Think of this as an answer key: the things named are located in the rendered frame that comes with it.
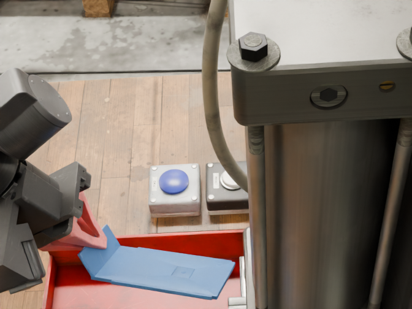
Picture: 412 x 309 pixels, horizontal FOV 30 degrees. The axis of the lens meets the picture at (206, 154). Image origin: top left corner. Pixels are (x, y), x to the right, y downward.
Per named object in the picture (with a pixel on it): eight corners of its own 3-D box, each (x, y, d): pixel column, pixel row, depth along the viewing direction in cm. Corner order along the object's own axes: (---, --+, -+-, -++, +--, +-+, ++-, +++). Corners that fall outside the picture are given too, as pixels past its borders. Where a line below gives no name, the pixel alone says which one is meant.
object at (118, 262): (106, 246, 88) (104, 223, 87) (235, 265, 84) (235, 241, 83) (79, 277, 82) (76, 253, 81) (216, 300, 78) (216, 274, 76)
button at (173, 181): (160, 177, 104) (159, 168, 103) (189, 176, 104) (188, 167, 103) (159, 201, 102) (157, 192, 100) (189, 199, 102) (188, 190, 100)
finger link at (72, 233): (119, 263, 82) (57, 224, 76) (70, 284, 85) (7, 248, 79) (122, 211, 86) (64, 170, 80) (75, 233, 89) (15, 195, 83)
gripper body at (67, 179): (86, 219, 76) (31, 183, 71) (13, 254, 80) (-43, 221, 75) (91, 168, 80) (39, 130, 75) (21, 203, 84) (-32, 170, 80)
